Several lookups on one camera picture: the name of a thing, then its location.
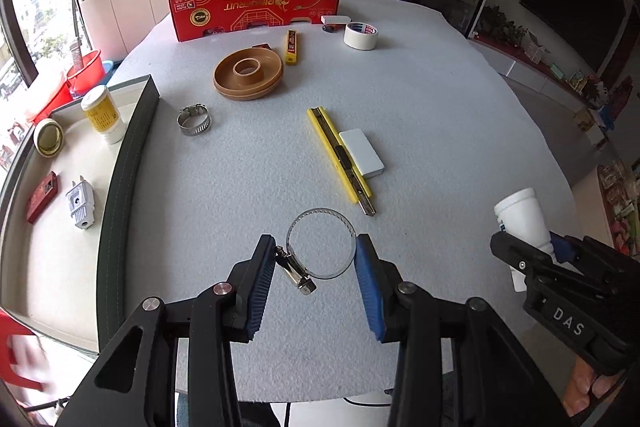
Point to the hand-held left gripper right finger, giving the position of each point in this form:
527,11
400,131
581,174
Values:
370,292

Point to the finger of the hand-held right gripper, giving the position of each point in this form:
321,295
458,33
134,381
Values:
565,248
517,254

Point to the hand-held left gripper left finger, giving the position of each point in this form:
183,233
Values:
257,287

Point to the white plastic bottle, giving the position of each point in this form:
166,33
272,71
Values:
525,219

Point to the white block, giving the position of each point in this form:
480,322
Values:
362,154

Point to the yellow utility knife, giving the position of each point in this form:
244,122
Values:
330,142

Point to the dark green rimmed tray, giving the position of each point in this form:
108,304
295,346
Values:
135,167

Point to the grey plug adapter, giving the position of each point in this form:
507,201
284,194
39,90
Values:
80,207

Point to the brown tape roll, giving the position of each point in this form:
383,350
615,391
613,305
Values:
225,82

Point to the white bottle yellow label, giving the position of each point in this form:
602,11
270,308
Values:
102,117

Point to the white tape roll blue label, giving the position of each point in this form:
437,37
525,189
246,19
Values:
357,43

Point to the white tape roll yellow core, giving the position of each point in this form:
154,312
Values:
45,127

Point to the person's right hand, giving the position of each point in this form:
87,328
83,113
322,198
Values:
585,387

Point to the colourful packets pile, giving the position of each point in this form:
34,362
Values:
617,197

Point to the white felt table mat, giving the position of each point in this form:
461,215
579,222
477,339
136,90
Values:
250,167

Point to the low television console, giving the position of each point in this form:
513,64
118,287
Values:
530,74

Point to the clear plastic box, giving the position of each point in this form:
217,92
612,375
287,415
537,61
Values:
536,52

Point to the green leafy plants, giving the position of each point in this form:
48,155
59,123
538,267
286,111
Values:
500,27

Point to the yellow blade case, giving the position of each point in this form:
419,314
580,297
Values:
291,48

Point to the red plastic stool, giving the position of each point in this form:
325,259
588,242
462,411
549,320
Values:
15,347

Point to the blue plastic basin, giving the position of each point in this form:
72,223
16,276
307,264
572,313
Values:
109,68

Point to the red bucket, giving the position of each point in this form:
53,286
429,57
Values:
86,74

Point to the small white box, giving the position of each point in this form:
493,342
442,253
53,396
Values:
335,19

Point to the red cardboard box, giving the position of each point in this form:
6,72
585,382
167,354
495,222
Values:
250,9

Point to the red basin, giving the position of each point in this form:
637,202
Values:
50,102

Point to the white cabinet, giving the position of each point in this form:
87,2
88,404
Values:
125,7

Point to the thin grey pole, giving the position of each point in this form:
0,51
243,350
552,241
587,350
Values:
76,17

